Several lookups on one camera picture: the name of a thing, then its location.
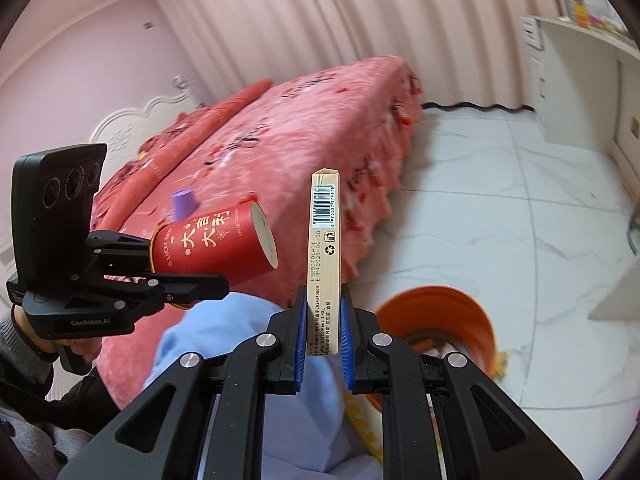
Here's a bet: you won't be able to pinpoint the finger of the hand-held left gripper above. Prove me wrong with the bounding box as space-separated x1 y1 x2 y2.
102 271 231 307
87 230 153 262

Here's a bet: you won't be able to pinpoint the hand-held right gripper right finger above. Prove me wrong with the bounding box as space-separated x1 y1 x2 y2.
340 283 583 480

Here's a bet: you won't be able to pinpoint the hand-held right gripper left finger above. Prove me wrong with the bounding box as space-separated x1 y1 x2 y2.
57 285 308 480

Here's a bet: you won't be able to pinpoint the red paper cup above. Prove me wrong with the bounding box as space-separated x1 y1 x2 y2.
150 200 278 285

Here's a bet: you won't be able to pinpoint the slim beige cardboard box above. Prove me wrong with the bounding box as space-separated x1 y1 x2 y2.
305 167 344 357

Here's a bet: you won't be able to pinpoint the orange plastic bucket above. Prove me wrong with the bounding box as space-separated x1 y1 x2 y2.
367 286 497 413

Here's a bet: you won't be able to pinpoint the person's left forearm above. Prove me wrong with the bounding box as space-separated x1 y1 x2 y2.
0 310 61 397

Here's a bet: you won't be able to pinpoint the person's left hand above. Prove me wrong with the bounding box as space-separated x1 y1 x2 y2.
12 305 103 368

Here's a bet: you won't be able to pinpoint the purple paper cup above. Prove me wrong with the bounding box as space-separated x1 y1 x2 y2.
171 188 199 220

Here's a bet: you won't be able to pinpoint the light blue cloth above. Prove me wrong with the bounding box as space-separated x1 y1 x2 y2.
144 292 387 480

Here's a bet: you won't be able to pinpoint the white carved headboard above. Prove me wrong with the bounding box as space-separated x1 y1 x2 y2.
94 75 202 162

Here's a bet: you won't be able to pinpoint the red pillow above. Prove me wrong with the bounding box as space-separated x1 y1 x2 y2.
137 78 274 187

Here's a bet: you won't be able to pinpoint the person's dark clothing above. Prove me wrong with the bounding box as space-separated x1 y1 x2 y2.
0 367 123 480

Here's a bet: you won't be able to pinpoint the bed with pink blanket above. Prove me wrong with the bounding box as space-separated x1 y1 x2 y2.
91 55 426 408

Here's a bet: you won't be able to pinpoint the pink pleated curtain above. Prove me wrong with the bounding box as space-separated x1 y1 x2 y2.
150 0 568 112

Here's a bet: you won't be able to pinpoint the white desk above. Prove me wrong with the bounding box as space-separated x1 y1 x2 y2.
520 14 640 163

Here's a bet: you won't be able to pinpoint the colourful items on desk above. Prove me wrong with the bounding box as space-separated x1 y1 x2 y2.
567 0 628 32

